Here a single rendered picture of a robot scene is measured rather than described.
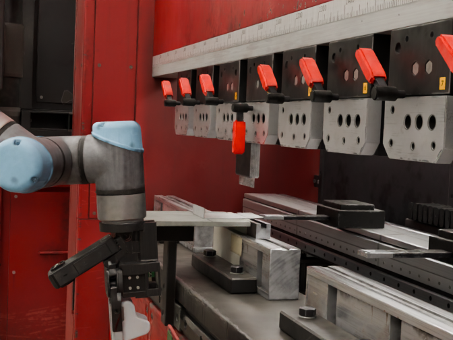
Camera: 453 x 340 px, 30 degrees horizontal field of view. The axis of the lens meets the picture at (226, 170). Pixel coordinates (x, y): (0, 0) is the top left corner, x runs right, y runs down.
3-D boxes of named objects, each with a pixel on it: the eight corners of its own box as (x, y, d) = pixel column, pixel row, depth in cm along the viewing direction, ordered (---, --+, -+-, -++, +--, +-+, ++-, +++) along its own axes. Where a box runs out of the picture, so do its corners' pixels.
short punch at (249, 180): (234, 183, 183) (236, 139, 183) (243, 183, 184) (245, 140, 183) (249, 187, 174) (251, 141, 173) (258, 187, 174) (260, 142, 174)
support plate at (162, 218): (106, 214, 180) (106, 210, 180) (225, 216, 187) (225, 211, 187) (120, 226, 163) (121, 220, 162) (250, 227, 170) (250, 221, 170)
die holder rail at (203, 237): (153, 226, 255) (154, 195, 255) (172, 226, 257) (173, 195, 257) (193, 252, 208) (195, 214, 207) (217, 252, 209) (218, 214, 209)
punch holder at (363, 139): (321, 150, 129) (326, 42, 128) (371, 152, 132) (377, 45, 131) (365, 155, 115) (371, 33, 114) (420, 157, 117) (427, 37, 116)
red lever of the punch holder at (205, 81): (198, 71, 186) (205, 100, 179) (216, 73, 187) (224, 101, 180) (197, 78, 187) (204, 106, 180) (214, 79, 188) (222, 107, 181)
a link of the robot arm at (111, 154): (94, 121, 134) (147, 119, 133) (98, 191, 135) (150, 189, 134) (80, 123, 126) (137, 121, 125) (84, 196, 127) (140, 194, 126)
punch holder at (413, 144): (381, 157, 110) (388, 30, 109) (439, 159, 112) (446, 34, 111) (442, 164, 96) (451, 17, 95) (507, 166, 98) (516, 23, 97)
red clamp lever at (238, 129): (229, 153, 162) (231, 102, 161) (249, 154, 163) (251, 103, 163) (232, 154, 160) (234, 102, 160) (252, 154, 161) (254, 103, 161)
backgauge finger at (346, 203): (251, 220, 185) (253, 197, 185) (360, 221, 192) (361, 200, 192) (270, 228, 174) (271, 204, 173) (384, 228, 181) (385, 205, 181)
